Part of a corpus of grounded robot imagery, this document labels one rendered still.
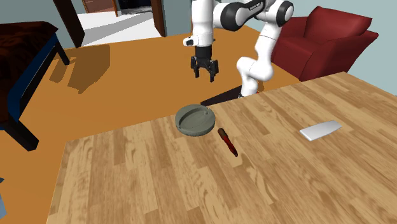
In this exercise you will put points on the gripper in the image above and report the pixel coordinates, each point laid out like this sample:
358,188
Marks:
203,56

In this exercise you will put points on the dark red pen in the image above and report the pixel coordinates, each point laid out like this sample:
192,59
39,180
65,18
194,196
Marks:
227,142

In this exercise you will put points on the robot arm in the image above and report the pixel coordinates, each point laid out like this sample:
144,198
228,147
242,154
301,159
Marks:
263,43

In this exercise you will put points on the white flat remote control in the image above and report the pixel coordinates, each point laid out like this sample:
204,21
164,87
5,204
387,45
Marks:
320,130

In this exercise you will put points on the dark bed with blue frame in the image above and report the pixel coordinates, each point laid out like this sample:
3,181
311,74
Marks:
21,71

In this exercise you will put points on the dark red armchair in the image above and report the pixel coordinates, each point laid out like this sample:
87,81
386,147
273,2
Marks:
322,46

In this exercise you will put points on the grey round dish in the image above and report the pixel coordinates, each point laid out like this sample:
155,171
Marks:
194,120

